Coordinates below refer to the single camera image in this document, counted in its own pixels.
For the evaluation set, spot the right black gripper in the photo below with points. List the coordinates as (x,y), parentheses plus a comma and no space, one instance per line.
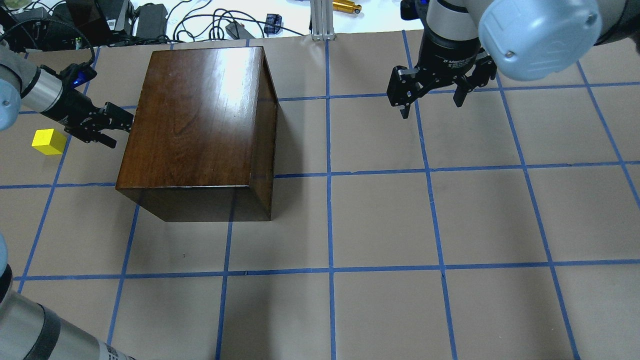
(449,56)

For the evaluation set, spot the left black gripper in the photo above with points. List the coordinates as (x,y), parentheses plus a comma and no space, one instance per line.
(65,106)

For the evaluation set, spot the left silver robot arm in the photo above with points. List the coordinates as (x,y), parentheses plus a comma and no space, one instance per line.
(22,83)

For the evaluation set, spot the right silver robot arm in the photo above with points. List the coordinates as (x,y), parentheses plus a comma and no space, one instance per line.
(529,39)

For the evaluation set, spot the yellow block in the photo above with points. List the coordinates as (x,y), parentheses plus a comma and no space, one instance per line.
(49,142)

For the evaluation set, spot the dark wooden drawer cabinet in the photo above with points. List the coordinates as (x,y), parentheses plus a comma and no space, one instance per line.
(202,144)

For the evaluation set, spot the black power adapter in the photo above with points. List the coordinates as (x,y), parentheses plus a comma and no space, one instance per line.
(151,21)

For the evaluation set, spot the small blue object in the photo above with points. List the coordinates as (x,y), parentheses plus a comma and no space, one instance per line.
(273,24)

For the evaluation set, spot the aluminium frame post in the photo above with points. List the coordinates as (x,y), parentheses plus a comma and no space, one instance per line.
(322,24)

